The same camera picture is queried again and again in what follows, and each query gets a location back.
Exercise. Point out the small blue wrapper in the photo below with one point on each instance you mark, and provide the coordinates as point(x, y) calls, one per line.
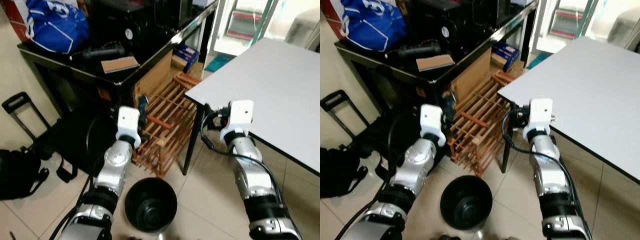
point(144, 101)
point(452, 105)

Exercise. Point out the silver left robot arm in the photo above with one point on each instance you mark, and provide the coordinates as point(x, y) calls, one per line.
point(412, 167)
point(112, 170)

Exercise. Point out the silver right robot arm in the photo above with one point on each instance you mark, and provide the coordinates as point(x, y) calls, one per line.
point(252, 175)
point(552, 175)

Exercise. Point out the black rubbish bin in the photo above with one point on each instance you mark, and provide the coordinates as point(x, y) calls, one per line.
point(150, 205)
point(466, 202)

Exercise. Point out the wooden slatted rack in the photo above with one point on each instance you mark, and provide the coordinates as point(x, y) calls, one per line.
point(477, 125)
point(165, 125)

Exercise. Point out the black table leg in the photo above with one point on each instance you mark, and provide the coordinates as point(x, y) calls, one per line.
point(192, 140)
point(509, 137)

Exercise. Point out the brown cardboard box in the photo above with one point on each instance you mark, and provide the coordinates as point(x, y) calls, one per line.
point(470, 75)
point(155, 75)

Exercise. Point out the teal floor mat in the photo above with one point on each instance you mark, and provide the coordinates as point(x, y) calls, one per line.
point(537, 61)
point(217, 63)

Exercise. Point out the brown cardboard sheet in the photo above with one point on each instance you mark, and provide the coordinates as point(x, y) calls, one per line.
point(435, 62)
point(120, 65)

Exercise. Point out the blue printed box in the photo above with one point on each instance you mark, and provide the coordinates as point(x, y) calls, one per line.
point(186, 56)
point(506, 54)

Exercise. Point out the black trolley suitcase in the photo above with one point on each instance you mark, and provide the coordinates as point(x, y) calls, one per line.
point(390, 135)
point(80, 140)

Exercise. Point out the black power tool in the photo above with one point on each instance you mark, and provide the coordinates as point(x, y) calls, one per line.
point(102, 51)
point(417, 49)

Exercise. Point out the black glossy desk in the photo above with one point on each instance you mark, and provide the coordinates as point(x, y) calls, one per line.
point(75, 65)
point(390, 62)

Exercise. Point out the black computer tower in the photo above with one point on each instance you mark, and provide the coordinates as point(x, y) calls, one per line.
point(460, 22)
point(145, 25)

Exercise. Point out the metal-framed glass door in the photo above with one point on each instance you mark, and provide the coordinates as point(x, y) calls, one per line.
point(567, 22)
point(250, 25)

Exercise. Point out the black backpack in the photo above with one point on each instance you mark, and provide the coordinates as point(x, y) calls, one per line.
point(340, 172)
point(20, 172)

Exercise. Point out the blue fabric bag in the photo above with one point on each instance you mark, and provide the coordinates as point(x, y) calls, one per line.
point(55, 27)
point(372, 25)

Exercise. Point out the grey upholstered seat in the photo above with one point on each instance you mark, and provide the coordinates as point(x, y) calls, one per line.
point(625, 27)
point(305, 30)

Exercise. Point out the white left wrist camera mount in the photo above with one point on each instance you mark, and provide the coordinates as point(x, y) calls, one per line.
point(432, 122)
point(128, 125)

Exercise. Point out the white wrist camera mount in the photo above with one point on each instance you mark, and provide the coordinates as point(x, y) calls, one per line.
point(128, 125)
point(540, 115)
point(432, 122)
point(239, 117)

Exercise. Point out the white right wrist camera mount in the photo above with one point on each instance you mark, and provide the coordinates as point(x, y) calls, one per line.
point(239, 117)
point(540, 115)

